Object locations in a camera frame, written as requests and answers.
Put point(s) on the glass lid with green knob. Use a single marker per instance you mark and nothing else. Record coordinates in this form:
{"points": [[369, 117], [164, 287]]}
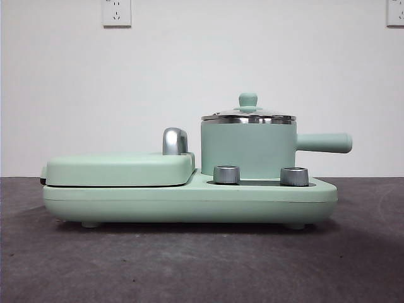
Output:
{"points": [[248, 101]]}

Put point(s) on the silver black control knob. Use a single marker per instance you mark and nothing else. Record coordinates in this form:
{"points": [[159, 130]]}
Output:
{"points": [[293, 176], [225, 174]]}

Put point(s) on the green breakfast machine base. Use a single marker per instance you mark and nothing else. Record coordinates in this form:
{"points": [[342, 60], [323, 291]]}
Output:
{"points": [[189, 202]]}

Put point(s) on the white wall socket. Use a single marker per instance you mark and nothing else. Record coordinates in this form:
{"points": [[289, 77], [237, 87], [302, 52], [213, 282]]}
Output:
{"points": [[396, 12], [116, 12]]}

